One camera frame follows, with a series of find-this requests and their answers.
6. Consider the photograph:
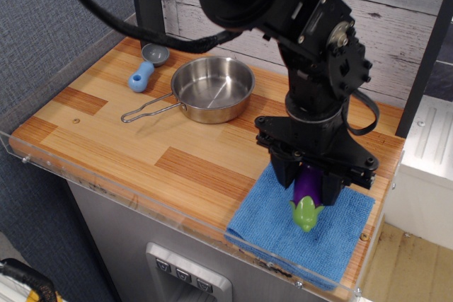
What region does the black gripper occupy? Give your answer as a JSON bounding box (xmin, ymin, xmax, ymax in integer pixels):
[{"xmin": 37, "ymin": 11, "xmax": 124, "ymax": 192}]
[{"xmin": 255, "ymin": 111, "xmax": 379, "ymax": 206}]

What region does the purple toy eggplant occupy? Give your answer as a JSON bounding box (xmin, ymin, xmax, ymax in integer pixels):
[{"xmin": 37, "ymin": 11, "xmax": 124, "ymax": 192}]
[{"xmin": 289, "ymin": 164, "xmax": 323, "ymax": 232}]

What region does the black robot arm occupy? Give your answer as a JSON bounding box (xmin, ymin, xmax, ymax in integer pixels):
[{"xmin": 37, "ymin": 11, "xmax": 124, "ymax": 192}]
[{"xmin": 199, "ymin": 0, "xmax": 379, "ymax": 206}]

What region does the blue microfiber cloth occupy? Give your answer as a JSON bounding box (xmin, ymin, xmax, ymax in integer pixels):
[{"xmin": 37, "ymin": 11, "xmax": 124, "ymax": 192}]
[{"xmin": 225, "ymin": 165, "xmax": 374, "ymax": 291}]

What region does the white toy sink unit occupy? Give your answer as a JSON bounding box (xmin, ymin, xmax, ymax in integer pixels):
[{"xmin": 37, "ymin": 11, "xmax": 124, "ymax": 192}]
[{"xmin": 384, "ymin": 95, "xmax": 452, "ymax": 249}]

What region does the stainless steel pan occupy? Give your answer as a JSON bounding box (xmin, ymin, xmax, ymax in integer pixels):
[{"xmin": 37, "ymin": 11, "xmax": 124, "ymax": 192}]
[{"xmin": 121, "ymin": 56, "xmax": 256, "ymax": 124}]

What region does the silver dispenser button panel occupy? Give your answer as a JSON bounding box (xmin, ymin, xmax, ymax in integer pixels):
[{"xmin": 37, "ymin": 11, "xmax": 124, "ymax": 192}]
[{"xmin": 146, "ymin": 242, "xmax": 233, "ymax": 301}]

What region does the grey toy fridge cabinet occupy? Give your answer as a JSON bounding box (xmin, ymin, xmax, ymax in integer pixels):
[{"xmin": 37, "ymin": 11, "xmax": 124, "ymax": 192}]
[{"xmin": 69, "ymin": 182, "xmax": 324, "ymax": 301}]

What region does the blue grey measuring scoop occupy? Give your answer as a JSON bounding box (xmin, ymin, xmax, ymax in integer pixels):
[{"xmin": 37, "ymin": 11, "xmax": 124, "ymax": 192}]
[{"xmin": 127, "ymin": 43, "xmax": 170, "ymax": 93}]

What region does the clear acrylic table guard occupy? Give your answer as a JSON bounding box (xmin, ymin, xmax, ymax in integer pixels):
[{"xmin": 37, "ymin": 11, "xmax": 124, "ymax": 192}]
[{"xmin": 0, "ymin": 13, "xmax": 406, "ymax": 298}]

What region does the yellow tape piece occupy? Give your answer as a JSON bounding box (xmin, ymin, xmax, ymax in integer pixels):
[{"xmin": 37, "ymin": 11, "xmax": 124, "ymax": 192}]
[{"xmin": 25, "ymin": 290, "xmax": 62, "ymax": 302}]

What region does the black vertical post right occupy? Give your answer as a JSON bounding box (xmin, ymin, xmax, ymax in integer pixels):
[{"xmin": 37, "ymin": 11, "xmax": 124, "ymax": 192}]
[{"xmin": 395, "ymin": 0, "xmax": 452, "ymax": 138}]

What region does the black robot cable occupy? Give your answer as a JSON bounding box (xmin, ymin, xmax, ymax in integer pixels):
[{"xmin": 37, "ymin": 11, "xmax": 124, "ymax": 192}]
[{"xmin": 52, "ymin": 0, "xmax": 380, "ymax": 137}]

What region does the black braided cable sleeve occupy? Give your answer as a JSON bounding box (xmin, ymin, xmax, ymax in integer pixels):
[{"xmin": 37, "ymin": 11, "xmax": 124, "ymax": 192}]
[{"xmin": 0, "ymin": 258, "xmax": 54, "ymax": 302}]

